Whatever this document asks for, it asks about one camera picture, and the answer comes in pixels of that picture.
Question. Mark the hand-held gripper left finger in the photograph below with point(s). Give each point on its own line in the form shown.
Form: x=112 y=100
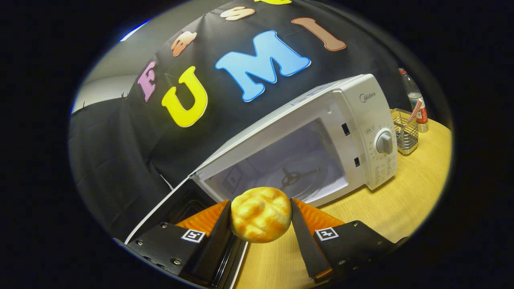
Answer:
x=219 y=245

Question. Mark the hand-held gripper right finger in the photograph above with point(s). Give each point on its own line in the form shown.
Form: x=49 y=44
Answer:
x=305 y=245

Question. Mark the round golden bread bun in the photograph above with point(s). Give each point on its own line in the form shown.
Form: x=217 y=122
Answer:
x=261 y=214

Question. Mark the white microwave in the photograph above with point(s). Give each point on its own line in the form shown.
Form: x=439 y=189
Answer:
x=361 y=120

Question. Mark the black backdrop cloth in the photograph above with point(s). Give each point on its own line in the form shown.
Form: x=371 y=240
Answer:
x=120 y=160

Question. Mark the red striped straw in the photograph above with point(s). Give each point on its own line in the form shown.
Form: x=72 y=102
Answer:
x=415 y=110

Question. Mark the clear bottle with red label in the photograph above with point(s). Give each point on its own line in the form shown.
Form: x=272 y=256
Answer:
x=413 y=100

